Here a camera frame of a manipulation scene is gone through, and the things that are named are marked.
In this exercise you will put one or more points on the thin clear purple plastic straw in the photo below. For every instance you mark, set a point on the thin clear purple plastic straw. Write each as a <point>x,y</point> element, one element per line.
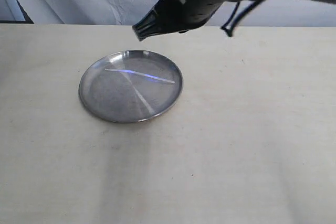
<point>140,74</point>

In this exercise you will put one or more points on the round silver metal plate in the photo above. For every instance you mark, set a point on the round silver metal plate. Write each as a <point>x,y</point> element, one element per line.
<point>128,98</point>

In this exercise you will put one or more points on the white panel with dark edge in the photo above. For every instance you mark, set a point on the white panel with dark edge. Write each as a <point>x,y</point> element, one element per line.
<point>13,13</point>

